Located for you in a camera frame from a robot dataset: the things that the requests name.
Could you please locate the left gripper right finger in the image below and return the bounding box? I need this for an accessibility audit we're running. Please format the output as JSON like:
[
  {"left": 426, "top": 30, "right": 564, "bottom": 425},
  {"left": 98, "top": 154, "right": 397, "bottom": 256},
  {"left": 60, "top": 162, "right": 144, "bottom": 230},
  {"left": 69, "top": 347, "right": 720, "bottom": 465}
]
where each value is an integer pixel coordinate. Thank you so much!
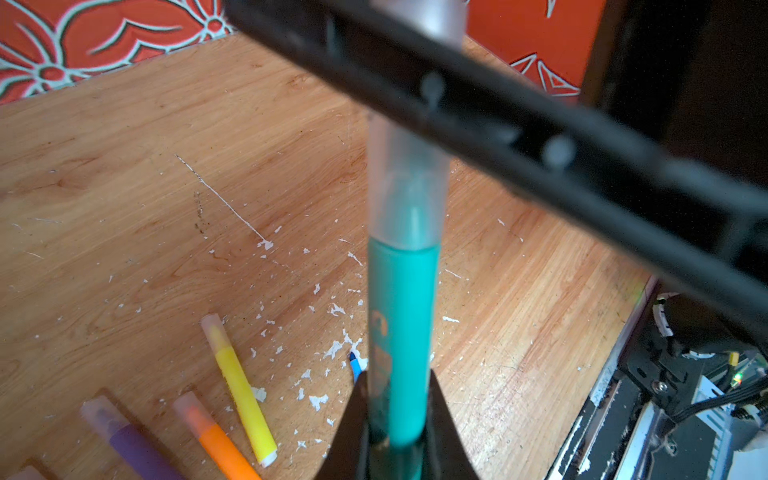
[{"left": 425, "top": 370, "right": 480, "bottom": 480}]

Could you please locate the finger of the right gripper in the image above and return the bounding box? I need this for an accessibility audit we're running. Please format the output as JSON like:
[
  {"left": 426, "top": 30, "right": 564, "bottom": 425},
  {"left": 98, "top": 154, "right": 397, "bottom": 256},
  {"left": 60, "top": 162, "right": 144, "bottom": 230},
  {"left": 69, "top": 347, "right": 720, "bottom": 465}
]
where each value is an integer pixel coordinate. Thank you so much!
[{"left": 226, "top": 1, "right": 767, "bottom": 324}]

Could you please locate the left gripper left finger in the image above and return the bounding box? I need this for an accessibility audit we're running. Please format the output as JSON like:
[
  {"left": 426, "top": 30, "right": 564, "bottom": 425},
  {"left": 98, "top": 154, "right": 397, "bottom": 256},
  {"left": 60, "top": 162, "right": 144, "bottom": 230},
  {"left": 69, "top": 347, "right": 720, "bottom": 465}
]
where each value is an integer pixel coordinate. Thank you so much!
[{"left": 314, "top": 372, "right": 369, "bottom": 480}]

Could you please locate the blue highlighter pen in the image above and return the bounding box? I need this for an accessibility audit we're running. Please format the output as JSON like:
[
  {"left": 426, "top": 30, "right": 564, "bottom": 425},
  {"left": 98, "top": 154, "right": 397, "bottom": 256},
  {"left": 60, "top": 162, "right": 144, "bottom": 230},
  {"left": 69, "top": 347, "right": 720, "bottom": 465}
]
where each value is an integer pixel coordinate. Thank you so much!
[{"left": 348, "top": 351, "right": 362, "bottom": 383}]

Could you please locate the yellow highlighter pen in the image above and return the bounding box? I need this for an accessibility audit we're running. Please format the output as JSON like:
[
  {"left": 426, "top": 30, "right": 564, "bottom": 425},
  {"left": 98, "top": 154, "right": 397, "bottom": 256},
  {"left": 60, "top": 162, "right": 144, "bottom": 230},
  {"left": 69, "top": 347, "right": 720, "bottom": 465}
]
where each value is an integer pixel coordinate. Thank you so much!
[{"left": 200, "top": 314, "right": 278, "bottom": 468}]

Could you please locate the orange highlighter pen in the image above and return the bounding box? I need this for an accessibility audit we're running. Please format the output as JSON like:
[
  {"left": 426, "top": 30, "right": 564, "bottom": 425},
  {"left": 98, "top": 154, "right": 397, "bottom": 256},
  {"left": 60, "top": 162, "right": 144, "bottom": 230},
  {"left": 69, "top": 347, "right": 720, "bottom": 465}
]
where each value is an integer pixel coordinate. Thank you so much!
[{"left": 173, "top": 391, "right": 261, "bottom": 480}]

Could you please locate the green highlighter pen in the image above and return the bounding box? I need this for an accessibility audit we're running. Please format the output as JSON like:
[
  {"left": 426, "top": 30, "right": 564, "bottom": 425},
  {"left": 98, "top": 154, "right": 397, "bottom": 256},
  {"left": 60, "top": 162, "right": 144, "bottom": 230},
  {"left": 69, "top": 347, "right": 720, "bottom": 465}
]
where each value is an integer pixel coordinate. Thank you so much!
[{"left": 367, "top": 238, "right": 440, "bottom": 479}]

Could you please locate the purple highlighter pen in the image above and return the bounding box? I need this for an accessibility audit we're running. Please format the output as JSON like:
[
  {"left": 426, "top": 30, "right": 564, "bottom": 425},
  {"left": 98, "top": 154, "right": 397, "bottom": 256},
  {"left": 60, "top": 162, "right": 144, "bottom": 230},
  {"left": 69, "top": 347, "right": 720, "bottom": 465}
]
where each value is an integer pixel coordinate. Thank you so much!
[{"left": 80, "top": 396, "right": 184, "bottom": 480}]

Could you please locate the clear pen cap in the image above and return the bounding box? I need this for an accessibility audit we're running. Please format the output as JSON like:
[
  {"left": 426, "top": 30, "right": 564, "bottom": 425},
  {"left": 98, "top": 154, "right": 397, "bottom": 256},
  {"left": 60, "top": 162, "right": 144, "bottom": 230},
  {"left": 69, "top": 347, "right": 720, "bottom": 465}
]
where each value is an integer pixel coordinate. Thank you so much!
[{"left": 366, "top": 1, "right": 468, "bottom": 251}]

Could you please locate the pink highlighter pen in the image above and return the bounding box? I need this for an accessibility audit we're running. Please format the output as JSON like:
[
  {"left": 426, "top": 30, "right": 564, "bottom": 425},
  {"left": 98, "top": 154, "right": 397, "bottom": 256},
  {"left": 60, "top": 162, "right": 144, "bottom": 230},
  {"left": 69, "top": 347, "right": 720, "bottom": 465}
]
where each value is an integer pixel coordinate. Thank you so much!
[{"left": 7, "top": 465, "right": 46, "bottom": 480}]

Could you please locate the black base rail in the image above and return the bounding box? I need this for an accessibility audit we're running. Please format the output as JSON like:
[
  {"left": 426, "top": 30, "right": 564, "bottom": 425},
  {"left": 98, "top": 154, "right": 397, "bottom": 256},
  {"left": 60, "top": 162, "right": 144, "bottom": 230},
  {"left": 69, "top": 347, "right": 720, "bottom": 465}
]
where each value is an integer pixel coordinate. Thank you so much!
[{"left": 547, "top": 279, "right": 767, "bottom": 479}]

